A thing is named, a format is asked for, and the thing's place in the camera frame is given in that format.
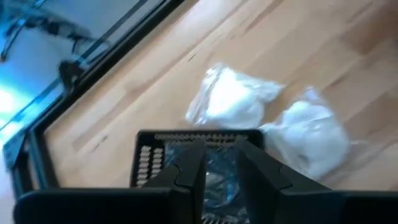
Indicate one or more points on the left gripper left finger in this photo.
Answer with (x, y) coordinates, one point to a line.
(191, 186)

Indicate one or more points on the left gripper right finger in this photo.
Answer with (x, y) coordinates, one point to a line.
(258, 186)

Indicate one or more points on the bagged black round pad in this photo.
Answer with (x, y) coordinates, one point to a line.
(222, 180)

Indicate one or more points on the cotton ball bag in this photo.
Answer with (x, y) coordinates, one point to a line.
(308, 137)
(231, 99)

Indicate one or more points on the black plastic basket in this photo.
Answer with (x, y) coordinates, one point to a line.
(146, 140)

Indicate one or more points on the black frame clamp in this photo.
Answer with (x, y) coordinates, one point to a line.
(70, 74)

